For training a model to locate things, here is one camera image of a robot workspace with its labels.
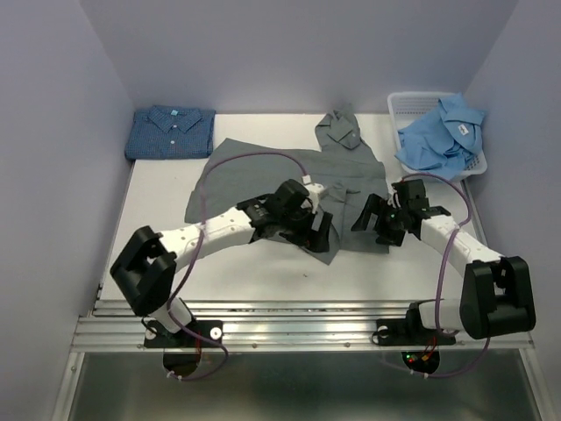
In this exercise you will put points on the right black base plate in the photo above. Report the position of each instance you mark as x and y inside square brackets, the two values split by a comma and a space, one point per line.
[400, 332]

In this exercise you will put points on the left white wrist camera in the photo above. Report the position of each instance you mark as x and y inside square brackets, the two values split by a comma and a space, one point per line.
[316, 192]

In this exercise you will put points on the grey long sleeve shirt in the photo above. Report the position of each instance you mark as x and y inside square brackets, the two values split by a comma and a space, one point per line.
[344, 164]

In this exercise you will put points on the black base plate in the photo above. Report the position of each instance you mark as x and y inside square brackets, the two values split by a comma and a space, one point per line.
[400, 332]
[158, 337]

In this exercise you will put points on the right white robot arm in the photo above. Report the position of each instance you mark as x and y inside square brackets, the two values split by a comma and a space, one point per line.
[480, 292]

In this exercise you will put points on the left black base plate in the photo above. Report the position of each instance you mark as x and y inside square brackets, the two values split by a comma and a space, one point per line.
[158, 337]

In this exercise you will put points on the folded blue checkered shirt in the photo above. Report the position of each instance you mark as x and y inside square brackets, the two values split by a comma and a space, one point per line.
[161, 133]

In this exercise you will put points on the light blue shirt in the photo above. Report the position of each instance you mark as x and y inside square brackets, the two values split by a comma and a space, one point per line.
[442, 140]

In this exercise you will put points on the aluminium mounting rail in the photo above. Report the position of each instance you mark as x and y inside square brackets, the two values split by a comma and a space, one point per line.
[272, 295]

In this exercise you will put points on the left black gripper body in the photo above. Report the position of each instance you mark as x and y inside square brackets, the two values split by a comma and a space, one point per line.
[294, 225]

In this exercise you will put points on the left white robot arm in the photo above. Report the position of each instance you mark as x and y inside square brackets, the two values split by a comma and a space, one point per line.
[145, 269]

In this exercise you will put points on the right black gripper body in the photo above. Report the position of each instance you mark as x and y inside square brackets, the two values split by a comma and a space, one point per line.
[393, 231]

